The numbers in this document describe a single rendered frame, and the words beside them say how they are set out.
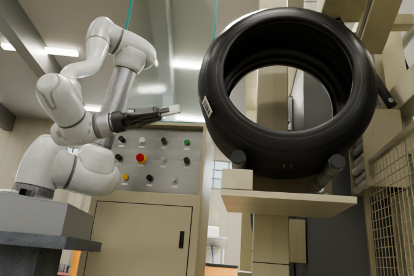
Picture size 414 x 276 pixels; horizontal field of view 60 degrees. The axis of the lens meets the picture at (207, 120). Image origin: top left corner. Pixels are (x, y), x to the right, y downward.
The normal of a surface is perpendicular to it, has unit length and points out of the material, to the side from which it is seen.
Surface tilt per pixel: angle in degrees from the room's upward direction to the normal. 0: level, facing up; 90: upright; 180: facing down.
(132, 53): 109
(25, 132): 90
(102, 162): 100
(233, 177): 90
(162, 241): 90
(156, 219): 90
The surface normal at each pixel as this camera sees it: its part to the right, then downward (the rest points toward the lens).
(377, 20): -0.11, 0.77
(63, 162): 0.63, -0.30
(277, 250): -0.11, -0.37
